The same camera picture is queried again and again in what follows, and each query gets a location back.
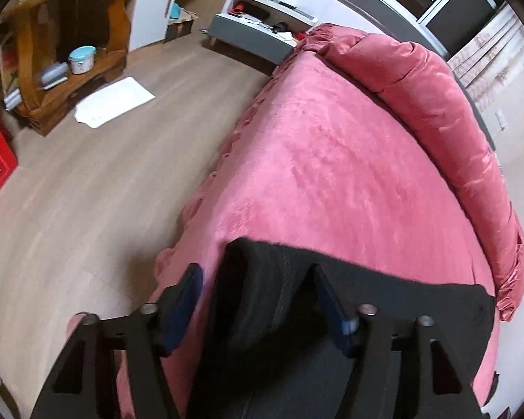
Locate black fleece pants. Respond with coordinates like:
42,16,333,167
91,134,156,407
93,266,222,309
186,238,494,418

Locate pink bed sheet mattress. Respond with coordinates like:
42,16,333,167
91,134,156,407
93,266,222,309
115,50,502,419

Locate white paper sheet on floor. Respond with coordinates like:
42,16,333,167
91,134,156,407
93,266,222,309
74,77,155,130

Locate pink rolled comforter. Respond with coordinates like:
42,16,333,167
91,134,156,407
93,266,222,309
295,24,524,322

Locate teal lidded white pot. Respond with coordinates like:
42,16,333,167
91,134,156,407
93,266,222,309
68,45,96,75

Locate wooden desk shelf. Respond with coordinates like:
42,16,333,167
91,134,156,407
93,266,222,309
0,0,131,136

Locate white grey bedside cabinet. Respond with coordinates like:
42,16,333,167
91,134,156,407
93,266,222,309
207,0,317,65

